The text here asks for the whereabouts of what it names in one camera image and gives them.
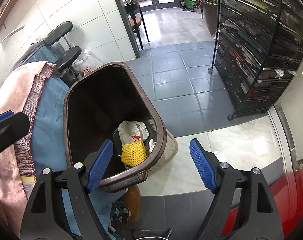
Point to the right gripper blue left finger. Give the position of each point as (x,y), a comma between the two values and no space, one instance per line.
(96,164)

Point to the pink spotted blanket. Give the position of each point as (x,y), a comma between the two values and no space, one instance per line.
(20,93)

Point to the black metal display rack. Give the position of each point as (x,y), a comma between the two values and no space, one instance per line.
(258,50)

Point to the wooden bar stool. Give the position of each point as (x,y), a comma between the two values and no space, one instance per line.
(136,19)

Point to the yellow foam fruit net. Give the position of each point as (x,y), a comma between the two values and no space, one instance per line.
(133,154)

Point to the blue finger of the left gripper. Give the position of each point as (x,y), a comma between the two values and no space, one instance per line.
(5,118)

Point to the black swivel stool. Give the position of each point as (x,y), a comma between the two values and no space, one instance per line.
(68,53)

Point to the white red bag in bin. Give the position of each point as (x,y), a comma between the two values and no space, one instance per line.
(132,131)

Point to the dark brown trash bin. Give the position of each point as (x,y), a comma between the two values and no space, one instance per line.
(95,106)

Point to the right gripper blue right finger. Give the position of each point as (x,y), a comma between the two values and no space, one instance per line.
(206,164)

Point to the white plastic bag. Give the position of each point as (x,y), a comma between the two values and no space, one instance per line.
(86,63)

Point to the blue bed sheet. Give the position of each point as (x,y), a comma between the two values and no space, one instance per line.
(47,146)

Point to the blue covered massage bed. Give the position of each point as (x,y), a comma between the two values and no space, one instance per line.
(37,51)

